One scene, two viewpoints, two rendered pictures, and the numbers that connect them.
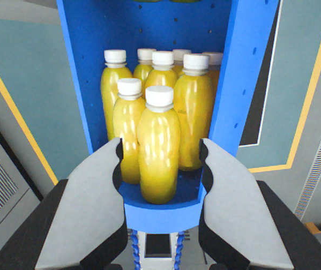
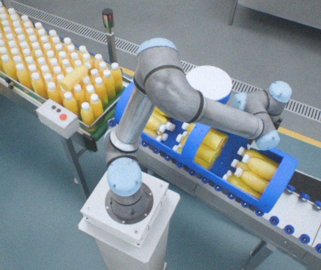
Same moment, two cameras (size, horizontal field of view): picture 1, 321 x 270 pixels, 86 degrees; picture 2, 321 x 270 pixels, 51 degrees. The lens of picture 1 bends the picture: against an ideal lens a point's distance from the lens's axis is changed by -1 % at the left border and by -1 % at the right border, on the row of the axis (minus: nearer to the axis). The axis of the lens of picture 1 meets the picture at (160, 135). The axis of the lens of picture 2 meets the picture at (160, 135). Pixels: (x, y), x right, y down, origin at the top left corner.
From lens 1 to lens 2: 141 cm
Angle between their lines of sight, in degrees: 55
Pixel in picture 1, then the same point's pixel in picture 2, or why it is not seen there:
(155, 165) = (267, 166)
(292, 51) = not seen: hidden behind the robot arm
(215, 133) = not seen: hidden behind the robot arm
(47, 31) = not seen: outside the picture
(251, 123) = not seen: outside the picture
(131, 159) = (265, 182)
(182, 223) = (290, 164)
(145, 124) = (251, 163)
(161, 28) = (221, 169)
